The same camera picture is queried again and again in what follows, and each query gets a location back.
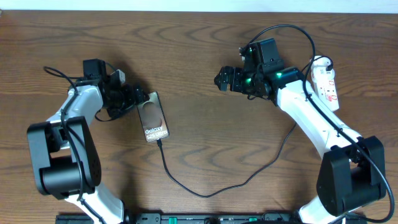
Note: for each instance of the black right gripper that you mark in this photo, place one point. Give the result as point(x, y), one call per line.
point(236, 73)

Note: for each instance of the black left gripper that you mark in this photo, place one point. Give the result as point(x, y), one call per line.
point(130, 100)

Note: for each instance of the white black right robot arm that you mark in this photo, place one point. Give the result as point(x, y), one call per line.
point(352, 172)

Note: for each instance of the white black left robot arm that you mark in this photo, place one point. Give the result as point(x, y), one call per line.
point(64, 158)

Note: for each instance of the white power strip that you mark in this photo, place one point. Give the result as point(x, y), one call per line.
point(323, 78)

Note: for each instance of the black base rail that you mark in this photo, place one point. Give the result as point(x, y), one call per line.
point(163, 218)

